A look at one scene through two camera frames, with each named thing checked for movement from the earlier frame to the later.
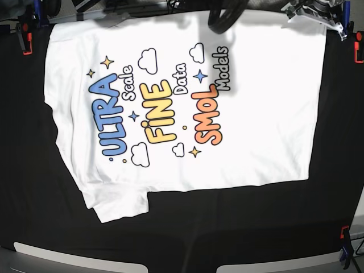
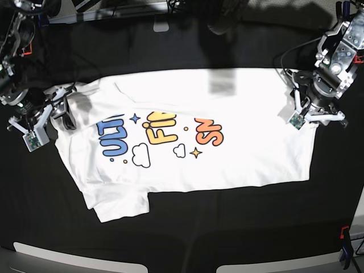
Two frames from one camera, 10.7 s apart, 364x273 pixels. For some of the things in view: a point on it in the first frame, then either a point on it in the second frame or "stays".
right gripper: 326,12 to 313,114
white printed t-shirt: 162,102 stays
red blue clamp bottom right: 347,255 stays
